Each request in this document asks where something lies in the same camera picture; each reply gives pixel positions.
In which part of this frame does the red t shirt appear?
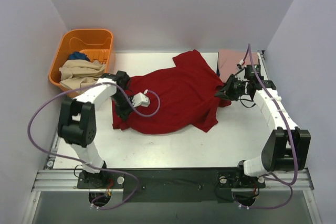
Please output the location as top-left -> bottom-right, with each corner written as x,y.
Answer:
112,50 -> 231,134

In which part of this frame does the beige t shirt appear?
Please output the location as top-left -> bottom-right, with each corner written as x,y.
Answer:
59,59 -> 106,90

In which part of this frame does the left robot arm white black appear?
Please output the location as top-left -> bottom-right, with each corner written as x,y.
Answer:
58,71 -> 133,188

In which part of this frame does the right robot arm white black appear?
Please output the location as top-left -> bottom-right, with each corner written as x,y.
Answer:
215,65 -> 311,187

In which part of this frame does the folded navy t shirt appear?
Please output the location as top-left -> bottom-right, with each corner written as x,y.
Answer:
216,61 -> 220,77

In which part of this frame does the folded pink t shirt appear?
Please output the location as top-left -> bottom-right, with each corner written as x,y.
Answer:
218,49 -> 246,82

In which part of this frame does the orange plastic basket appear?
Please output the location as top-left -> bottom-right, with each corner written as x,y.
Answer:
49,29 -> 116,91

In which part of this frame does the blue t shirt in basket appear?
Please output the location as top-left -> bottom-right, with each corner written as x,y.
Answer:
68,51 -> 90,61

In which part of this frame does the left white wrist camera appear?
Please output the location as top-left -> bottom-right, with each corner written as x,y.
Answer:
131,89 -> 150,108

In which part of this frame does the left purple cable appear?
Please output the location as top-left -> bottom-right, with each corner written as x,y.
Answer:
27,81 -> 161,210

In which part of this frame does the purple cable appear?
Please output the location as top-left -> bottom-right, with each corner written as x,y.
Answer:
233,43 -> 300,209
27,81 -> 161,210

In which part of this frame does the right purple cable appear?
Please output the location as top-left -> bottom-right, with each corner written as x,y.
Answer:
233,43 -> 300,209

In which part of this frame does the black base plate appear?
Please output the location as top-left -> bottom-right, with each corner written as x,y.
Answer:
77,167 -> 266,206

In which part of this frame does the aluminium rail frame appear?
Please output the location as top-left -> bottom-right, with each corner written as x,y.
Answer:
31,134 -> 315,192

